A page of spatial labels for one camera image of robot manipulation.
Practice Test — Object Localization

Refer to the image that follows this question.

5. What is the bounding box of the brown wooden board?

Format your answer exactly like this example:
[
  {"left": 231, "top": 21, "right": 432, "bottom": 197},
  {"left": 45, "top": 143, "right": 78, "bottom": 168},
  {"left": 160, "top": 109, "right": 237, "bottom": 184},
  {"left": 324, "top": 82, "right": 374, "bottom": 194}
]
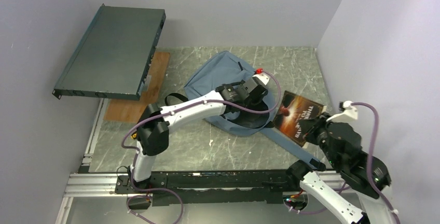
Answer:
[{"left": 104, "top": 52, "right": 170, "bottom": 123}]

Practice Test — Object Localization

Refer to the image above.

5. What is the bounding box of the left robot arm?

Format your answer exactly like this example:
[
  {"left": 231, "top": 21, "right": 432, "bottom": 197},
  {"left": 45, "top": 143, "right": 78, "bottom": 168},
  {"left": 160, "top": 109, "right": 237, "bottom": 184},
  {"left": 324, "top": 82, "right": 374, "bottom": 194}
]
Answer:
[{"left": 128, "top": 74, "right": 271, "bottom": 193}]

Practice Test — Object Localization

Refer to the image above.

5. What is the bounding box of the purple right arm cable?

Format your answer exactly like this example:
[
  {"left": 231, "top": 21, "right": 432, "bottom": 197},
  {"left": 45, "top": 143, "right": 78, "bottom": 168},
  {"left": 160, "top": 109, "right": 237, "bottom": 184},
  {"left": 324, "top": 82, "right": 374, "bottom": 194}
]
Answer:
[{"left": 284, "top": 102, "right": 401, "bottom": 224}]

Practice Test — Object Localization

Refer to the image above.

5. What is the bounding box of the dark cover book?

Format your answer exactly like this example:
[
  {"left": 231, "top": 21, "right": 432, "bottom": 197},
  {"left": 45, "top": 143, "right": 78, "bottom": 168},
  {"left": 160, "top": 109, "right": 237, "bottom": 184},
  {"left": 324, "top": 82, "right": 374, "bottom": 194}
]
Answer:
[{"left": 273, "top": 91, "right": 327, "bottom": 148}]

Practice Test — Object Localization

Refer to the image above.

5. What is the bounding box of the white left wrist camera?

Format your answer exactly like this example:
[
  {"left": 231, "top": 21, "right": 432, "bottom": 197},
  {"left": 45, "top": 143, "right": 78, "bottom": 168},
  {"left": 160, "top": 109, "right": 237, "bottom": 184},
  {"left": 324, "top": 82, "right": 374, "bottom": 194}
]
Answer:
[{"left": 253, "top": 68, "right": 270, "bottom": 86}]

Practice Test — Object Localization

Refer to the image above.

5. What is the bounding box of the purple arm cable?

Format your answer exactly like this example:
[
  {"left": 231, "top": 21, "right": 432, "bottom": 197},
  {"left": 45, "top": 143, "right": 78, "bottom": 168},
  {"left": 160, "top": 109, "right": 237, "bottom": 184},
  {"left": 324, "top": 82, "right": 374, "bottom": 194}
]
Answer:
[
  {"left": 284, "top": 102, "right": 401, "bottom": 224},
  {"left": 121, "top": 71, "right": 282, "bottom": 224}
]

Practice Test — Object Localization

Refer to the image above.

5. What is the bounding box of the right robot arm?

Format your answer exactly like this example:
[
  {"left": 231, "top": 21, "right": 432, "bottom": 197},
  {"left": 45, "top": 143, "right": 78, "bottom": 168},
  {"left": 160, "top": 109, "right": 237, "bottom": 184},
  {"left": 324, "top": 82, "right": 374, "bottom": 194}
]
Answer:
[{"left": 286, "top": 113, "right": 400, "bottom": 223}]

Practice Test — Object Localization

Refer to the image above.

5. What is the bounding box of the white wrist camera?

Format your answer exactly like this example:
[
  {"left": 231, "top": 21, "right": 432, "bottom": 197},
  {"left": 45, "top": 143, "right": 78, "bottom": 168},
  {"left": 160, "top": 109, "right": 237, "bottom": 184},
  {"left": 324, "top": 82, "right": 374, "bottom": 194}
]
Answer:
[
  {"left": 253, "top": 68, "right": 270, "bottom": 86},
  {"left": 326, "top": 101, "right": 359, "bottom": 123}
]

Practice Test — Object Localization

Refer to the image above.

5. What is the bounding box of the blue backpack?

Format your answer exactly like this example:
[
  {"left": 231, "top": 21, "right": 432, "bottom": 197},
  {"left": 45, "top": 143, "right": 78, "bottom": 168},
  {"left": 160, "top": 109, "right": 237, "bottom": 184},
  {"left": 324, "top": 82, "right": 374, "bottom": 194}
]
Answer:
[{"left": 171, "top": 51, "right": 325, "bottom": 169}]

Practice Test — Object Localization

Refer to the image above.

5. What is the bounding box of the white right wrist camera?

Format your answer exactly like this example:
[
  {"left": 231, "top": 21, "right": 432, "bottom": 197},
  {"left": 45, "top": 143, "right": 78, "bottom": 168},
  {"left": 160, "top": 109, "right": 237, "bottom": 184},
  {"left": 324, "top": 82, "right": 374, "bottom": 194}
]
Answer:
[{"left": 326, "top": 101, "right": 359, "bottom": 123}]

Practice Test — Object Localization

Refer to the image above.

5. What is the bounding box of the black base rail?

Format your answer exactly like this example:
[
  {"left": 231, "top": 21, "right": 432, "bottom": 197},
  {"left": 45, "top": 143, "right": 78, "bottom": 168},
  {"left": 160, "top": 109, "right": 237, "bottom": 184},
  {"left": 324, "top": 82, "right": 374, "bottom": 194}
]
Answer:
[{"left": 115, "top": 169, "right": 320, "bottom": 206}]

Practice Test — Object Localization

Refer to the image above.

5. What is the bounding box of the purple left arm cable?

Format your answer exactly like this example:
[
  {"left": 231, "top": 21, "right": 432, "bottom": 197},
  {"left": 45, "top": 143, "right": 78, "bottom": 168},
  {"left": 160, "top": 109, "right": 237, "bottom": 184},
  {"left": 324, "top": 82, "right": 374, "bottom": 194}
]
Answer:
[{"left": 121, "top": 71, "right": 282, "bottom": 224}]

